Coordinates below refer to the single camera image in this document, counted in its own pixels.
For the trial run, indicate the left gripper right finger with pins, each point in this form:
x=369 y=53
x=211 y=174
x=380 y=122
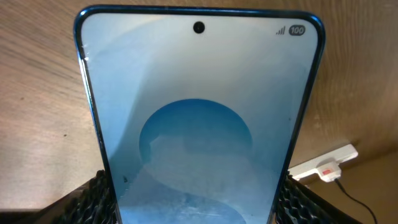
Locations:
x=299 y=205

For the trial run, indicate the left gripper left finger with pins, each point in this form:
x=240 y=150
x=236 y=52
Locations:
x=92 y=203

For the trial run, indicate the white power strip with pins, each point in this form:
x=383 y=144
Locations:
x=308 y=168

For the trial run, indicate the blue Galaxy smartphone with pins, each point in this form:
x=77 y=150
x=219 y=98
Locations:
x=197 y=110

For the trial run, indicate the white USB charger plug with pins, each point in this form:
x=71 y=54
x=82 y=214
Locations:
x=329 y=172

